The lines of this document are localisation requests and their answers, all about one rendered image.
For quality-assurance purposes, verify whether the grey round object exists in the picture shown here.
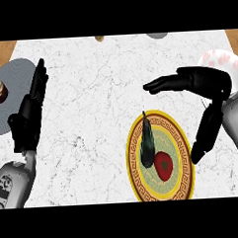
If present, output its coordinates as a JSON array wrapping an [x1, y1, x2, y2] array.
[[145, 33, 170, 40]]

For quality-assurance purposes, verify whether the white bowl with pink hearts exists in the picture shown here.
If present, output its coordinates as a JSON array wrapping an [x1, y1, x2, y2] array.
[[196, 47, 238, 109]]

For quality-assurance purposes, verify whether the yellow patterned plate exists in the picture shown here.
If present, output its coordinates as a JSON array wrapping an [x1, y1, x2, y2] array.
[[123, 108, 198, 203]]

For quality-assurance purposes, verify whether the dark green cucumber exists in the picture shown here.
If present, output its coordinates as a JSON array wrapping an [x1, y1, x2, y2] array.
[[137, 110, 157, 169]]

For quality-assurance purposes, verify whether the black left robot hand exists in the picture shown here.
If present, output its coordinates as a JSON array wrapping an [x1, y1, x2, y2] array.
[[3, 57, 53, 154]]

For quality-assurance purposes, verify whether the grey round placemat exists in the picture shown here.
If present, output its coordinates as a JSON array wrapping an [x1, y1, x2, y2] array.
[[0, 57, 40, 135]]

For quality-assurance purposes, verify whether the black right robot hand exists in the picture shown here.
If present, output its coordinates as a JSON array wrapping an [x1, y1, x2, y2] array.
[[141, 63, 237, 168]]

